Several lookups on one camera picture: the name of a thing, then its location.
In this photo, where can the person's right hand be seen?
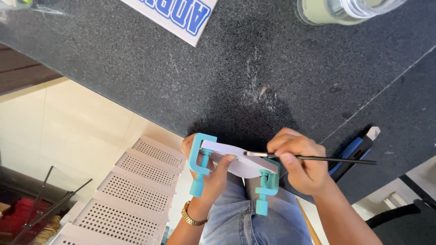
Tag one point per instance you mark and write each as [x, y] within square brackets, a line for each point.
[306, 163]

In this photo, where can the person's left hand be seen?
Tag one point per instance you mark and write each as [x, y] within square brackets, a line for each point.
[214, 185]

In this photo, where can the teal plastic screw clamp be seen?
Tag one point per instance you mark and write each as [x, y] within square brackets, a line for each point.
[267, 190]
[199, 160]

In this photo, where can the thin black paintbrush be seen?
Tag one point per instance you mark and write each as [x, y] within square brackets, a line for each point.
[340, 160]

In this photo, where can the white curved paper piece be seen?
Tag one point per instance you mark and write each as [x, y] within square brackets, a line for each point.
[245, 165]

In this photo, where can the gold wrist watch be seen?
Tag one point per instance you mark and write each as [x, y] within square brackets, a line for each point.
[194, 217]

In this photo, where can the person's blue jeans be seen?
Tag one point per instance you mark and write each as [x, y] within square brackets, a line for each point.
[245, 221]

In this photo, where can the blue black utility knife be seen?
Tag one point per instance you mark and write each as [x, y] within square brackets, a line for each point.
[354, 149]

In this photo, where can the white perforated drawer stack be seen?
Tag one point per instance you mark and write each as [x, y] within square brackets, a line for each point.
[136, 194]

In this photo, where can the black chair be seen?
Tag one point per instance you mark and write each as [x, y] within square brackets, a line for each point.
[405, 224]

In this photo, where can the clear glass jar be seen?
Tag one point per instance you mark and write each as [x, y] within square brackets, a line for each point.
[340, 12]

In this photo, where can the white sign with blue letters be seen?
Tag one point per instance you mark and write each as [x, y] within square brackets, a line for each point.
[177, 17]

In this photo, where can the clear acrylic holder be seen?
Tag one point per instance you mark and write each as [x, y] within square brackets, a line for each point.
[37, 211]

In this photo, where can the brown wooden cabinet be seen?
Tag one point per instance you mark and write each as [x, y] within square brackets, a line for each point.
[20, 68]

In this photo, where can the clear plastic wrap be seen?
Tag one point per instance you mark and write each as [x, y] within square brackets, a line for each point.
[47, 9]

